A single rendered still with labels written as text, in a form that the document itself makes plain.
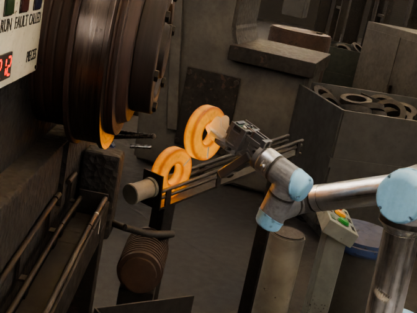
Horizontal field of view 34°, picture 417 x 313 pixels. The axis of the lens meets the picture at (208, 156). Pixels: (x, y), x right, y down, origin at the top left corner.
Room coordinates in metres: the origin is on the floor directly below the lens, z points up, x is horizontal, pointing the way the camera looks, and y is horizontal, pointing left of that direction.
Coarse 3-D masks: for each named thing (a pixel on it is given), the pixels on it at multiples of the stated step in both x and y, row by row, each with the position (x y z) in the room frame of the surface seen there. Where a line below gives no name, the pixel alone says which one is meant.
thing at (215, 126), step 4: (216, 120) 1.86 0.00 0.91; (220, 120) 1.85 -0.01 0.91; (208, 124) 1.89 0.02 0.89; (212, 124) 1.86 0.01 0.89; (216, 124) 1.86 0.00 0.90; (220, 124) 1.85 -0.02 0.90; (208, 128) 1.86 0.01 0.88; (212, 128) 1.86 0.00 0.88; (216, 128) 1.85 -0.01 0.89; (220, 128) 1.85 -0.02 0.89; (208, 132) 1.86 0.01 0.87; (216, 132) 1.85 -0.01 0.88; (220, 132) 1.84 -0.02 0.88; (224, 132) 1.84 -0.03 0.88; (220, 136) 1.84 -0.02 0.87; (224, 136) 1.84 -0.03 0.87
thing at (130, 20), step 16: (128, 0) 1.34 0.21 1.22; (144, 0) 1.40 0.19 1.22; (128, 16) 1.35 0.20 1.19; (128, 32) 1.34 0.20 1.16; (112, 48) 1.31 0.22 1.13; (128, 48) 1.34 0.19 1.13; (112, 64) 1.31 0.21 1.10; (128, 64) 1.34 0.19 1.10; (112, 80) 1.31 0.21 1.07; (128, 80) 1.36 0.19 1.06; (112, 96) 1.32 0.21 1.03; (112, 112) 1.35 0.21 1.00; (128, 112) 1.45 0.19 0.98; (112, 128) 1.39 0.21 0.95
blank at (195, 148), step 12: (204, 108) 1.87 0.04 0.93; (216, 108) 1.90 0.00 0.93; (192, 120) 1.84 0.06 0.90; (204, 120) 1.86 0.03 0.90; (192, 132) 1.83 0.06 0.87; (192, 144) 1.83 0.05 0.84; (204, 144) 1.88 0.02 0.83; (216, 144) 1.92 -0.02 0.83; (192, 156) 1.86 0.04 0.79; (204, 156) 1.88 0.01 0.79
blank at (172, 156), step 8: (168, 152) 1.92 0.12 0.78; (176, 152) 1.93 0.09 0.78; (184, 152) 1.96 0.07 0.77; (160, 160) 1.90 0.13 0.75; (168, 160) 1.90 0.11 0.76; (176, 160) 1.94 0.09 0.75; (184, 160) 1.97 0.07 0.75; (152, 168) 1.90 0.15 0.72; (160, 168) 1.88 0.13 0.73; (168, 168) 1.91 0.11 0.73; (176, 168) 1.98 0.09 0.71; (184, 168) 1.98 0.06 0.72; (176, 176) 1.97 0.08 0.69; (184, 176) 1.98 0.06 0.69; (168, 184) 1.92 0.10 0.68
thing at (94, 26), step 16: (96, 0) 1.30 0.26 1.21; (112, 0) 1.29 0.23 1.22; (80, 16) 1.29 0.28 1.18; (96, 16) 1.29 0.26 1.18; (112, 16) 1.28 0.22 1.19; (80, 32) 1.28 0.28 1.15; (96, 32) 1.28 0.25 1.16; (112, 32) 1.31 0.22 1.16; (80, 48) 1.28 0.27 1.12; (96, 48) 1.28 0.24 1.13; (80, 64) 1.28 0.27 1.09; (96, 64) 1.28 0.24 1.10; (80, 80) 1.29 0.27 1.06; (96, 80) 1.29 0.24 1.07; (80, 96) 1.30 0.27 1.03; (96, 96) 1.28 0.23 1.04; (80, 112) 1.32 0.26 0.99; (96, 112) 1.30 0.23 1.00; (80, 128) 1.35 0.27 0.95; (96, 128) 1.33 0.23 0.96
